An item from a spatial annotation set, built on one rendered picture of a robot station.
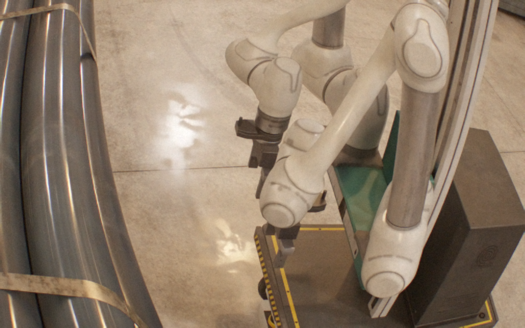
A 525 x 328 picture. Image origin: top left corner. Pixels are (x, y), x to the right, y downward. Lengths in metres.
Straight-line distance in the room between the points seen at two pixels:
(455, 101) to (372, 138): 0.47
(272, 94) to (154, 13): 2.64
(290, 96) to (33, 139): 1.20
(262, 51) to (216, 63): 1.96
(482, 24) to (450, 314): 1.17
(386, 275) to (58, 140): 0.99
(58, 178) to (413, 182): 0.95
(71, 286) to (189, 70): 3.30
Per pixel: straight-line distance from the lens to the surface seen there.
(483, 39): 1.95
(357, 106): 1.81
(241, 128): 2.27
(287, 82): 2.17
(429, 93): 1.63
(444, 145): 2.14
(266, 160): 2.29
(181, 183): 3.40
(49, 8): 1.57
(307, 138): 1.94
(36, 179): 1.07
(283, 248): 2.07
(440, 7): 1.70
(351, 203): 2.33
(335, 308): 2.56
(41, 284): 0.89
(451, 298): 2.50
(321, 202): 2.10
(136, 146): 3.55
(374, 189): 2.41
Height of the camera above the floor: 2.13
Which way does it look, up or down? 36 degrees down
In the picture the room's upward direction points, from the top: 15 degrees clockwise
